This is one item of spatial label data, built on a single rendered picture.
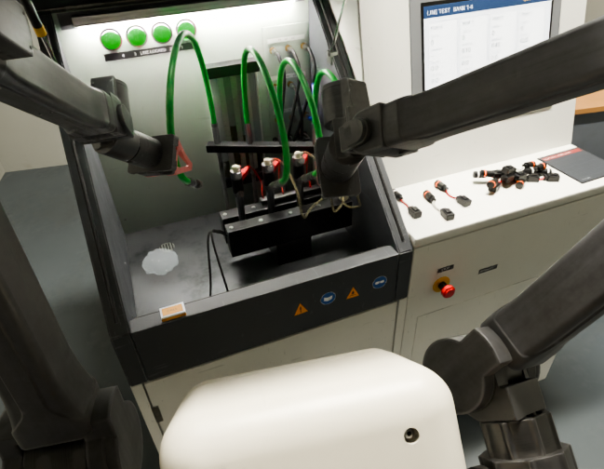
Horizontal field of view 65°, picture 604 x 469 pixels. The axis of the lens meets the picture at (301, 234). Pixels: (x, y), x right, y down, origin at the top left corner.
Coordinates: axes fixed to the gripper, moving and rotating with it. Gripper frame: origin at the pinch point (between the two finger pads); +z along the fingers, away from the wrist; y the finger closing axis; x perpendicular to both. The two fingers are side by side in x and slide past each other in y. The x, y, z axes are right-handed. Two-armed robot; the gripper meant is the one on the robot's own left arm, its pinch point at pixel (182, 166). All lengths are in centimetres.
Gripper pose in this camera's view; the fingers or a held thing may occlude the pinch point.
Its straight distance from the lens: 96.6
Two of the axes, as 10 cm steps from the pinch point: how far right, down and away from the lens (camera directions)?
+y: -9.1, 0.1, 4.2
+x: -0.4, 9.9, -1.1
